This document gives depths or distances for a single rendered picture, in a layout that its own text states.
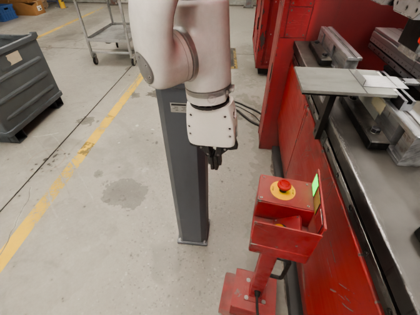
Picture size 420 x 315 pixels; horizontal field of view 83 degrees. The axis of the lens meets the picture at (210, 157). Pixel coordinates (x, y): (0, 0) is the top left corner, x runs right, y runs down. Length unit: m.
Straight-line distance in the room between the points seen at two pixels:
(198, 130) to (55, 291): 1.29
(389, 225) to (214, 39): 0.51
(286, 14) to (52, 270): 1.94
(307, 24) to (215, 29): 1.34
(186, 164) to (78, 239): 0.95
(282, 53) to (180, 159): 1.05
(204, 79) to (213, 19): 0.08
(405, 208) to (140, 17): 0.64
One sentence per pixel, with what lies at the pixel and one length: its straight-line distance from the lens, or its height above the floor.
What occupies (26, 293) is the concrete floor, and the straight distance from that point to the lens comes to 1.67.
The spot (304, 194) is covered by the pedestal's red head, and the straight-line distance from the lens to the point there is 0.75.
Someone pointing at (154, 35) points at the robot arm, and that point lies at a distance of 0.33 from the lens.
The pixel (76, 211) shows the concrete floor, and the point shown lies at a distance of 1.84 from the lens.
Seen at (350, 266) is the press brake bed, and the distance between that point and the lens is 0.75.
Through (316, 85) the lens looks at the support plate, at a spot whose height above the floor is 1.00.
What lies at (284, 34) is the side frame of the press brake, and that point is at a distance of 1.69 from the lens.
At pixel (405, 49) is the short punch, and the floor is 1.09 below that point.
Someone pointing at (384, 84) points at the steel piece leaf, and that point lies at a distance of 0.92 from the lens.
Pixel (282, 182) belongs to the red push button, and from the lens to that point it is 0.72.
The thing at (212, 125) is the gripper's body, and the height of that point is 1.06.
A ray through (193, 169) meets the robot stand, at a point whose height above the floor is 0.62.
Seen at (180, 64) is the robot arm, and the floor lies 1.19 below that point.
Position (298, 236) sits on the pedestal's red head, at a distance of 0.65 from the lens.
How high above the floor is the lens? 1.32
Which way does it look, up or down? 42 degrees down
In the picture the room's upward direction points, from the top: straight up
